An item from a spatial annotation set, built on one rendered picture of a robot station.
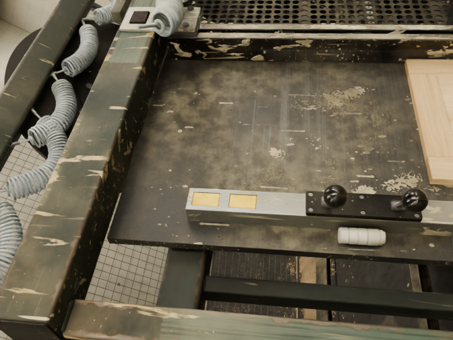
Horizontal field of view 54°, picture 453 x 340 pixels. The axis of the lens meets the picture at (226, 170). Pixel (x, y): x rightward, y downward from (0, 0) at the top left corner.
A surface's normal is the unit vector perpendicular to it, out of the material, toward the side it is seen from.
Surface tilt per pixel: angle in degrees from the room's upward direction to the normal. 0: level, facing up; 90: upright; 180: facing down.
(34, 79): 90
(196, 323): 58
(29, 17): 90
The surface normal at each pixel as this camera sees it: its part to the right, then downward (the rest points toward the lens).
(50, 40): 0.47, -0.51
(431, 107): -0.07, -0.63
